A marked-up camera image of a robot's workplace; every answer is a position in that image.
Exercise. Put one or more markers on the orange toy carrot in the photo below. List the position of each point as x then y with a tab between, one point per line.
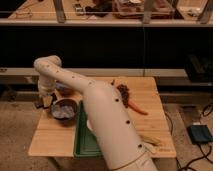
134	107

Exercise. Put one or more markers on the yellow toy corn cob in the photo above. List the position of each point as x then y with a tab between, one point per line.
151	140

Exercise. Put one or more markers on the metal cup with handle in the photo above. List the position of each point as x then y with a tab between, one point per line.
64	109

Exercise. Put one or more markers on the black power box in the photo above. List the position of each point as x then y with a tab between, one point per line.
199	134

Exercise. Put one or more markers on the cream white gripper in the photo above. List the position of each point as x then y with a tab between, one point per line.
46	87

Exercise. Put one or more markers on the wooden board table top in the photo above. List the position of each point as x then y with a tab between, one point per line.
54	138

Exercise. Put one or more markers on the wooden shelf with clutter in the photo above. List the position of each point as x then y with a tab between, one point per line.
118	13

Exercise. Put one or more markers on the green plastic tray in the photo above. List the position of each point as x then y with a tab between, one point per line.
85	144

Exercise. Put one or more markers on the dark brown grape bunch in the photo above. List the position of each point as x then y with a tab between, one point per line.
124	91

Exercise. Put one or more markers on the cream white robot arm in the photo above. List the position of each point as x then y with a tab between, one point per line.
120	144

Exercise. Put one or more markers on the black device on shelf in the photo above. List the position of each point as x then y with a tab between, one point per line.
199	69

